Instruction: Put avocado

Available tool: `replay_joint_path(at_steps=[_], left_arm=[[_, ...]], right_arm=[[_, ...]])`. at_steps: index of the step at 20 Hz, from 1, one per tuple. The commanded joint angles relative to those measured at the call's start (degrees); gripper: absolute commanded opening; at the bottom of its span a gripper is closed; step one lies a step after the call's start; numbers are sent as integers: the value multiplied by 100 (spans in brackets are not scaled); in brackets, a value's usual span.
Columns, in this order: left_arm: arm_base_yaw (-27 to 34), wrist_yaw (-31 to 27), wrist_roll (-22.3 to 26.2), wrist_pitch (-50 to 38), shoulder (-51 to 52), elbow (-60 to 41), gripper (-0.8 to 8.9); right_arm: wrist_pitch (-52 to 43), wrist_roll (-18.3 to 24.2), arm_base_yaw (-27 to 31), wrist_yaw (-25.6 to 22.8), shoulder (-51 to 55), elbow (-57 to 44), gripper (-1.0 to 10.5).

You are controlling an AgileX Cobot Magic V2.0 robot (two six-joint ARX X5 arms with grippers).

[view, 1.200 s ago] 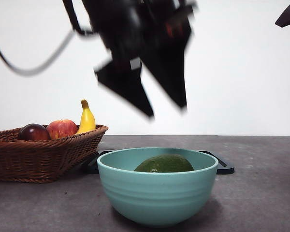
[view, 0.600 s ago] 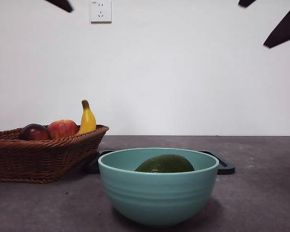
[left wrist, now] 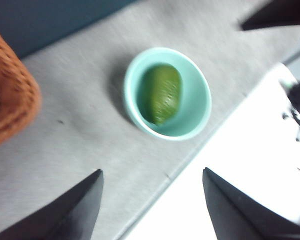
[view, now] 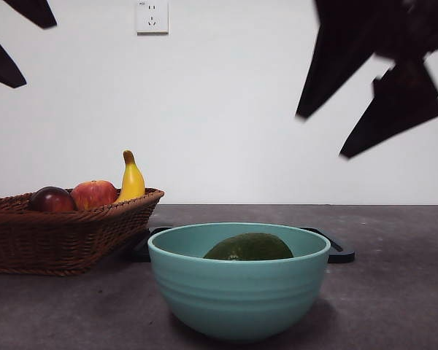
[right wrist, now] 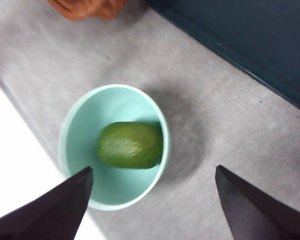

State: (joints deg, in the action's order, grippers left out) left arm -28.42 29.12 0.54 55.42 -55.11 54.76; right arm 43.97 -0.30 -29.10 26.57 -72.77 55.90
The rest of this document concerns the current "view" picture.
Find brown woven wicker basket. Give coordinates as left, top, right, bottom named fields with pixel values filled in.
left=0, top=187, right=165, bottom=277

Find white wall power socket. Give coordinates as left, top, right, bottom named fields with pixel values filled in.
left=137, top=0, right=169, bottom=36

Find black rectangular tray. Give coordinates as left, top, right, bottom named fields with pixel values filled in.
left=131, top=225, right=356, bottom=264

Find dark red plum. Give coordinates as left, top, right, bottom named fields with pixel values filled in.
left=28, top=186, right=77, bottom=213

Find red yellow apple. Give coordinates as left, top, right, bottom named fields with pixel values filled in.
left=70, top=179, right=118, bottom=211

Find teal ceramic bowl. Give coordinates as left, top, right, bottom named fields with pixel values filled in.
left=147, top=222, right=331, bottom=343

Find green avocado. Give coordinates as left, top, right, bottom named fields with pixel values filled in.
left=203, top=232, right=294, bottom=262

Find yellow banana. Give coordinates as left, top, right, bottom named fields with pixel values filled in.
left=112, top=149, right=146, bottom=204

